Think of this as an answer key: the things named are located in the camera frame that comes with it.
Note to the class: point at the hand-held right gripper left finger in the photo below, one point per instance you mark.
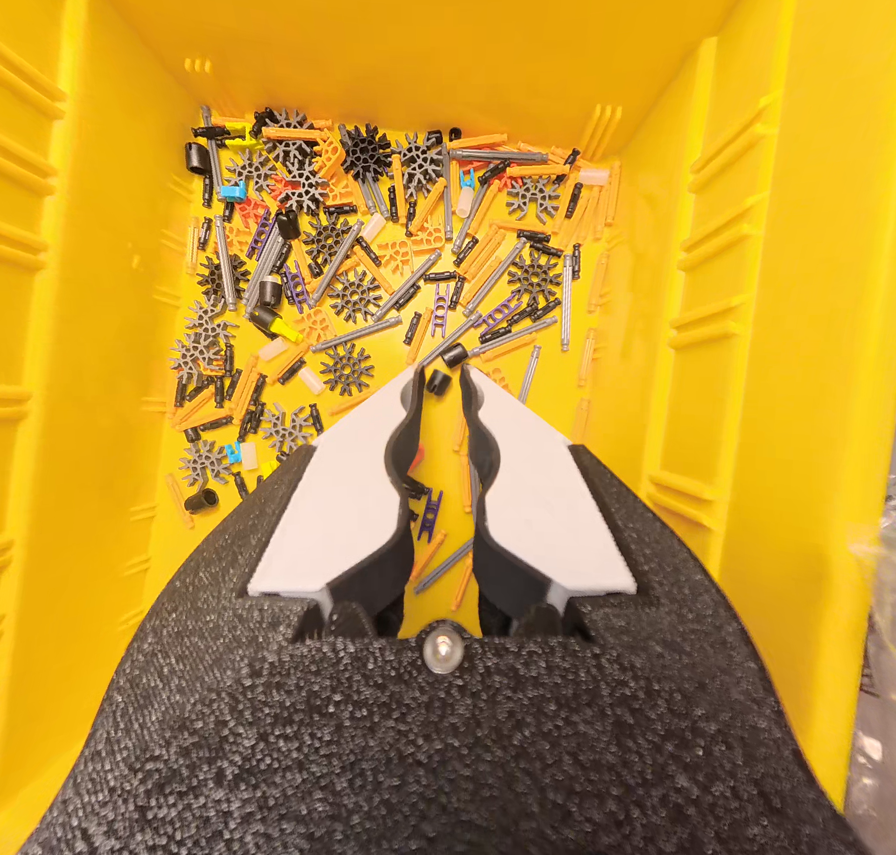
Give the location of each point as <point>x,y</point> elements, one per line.
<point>329,519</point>

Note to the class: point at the yellow plastic bin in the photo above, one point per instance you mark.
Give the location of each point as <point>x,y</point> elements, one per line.
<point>448,43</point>

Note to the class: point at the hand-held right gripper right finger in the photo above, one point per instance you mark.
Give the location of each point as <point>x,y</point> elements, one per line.
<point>553,519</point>

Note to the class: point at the pile of grey orange connectors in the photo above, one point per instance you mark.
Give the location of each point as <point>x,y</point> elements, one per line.
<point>350,225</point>

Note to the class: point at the clear plastic bag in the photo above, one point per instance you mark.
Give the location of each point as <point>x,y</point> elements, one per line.
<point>875,659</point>

